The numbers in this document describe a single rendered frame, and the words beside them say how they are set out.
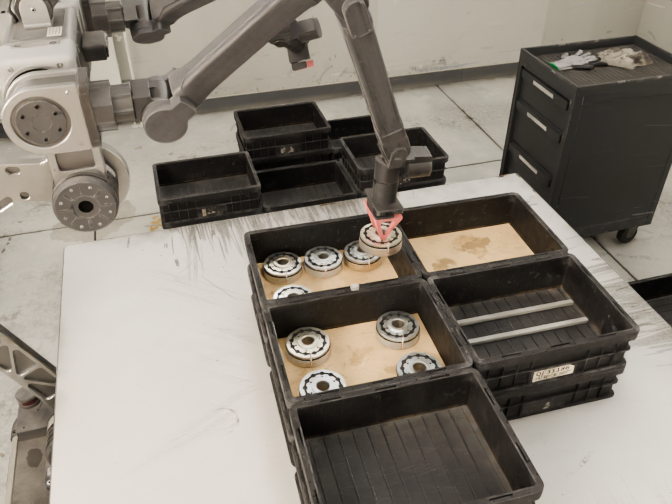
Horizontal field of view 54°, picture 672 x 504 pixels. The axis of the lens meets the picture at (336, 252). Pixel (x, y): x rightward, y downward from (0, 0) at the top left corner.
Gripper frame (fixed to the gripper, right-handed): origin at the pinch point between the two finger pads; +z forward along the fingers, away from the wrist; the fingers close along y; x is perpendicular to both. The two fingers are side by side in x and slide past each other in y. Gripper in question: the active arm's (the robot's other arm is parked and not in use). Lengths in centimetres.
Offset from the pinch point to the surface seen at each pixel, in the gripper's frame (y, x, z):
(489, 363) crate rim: -38.5, -11.9, 9.2
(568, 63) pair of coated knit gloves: 114, -125, 7
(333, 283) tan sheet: 6.7, 8.6, 20.2
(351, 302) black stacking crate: -9.6, 9.2, 13.0
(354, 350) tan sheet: -18.1, 10.5, 20.3
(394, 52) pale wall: 300, -121, 68
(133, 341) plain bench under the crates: 13, 61, 36
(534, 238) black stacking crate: 5, -49, 13
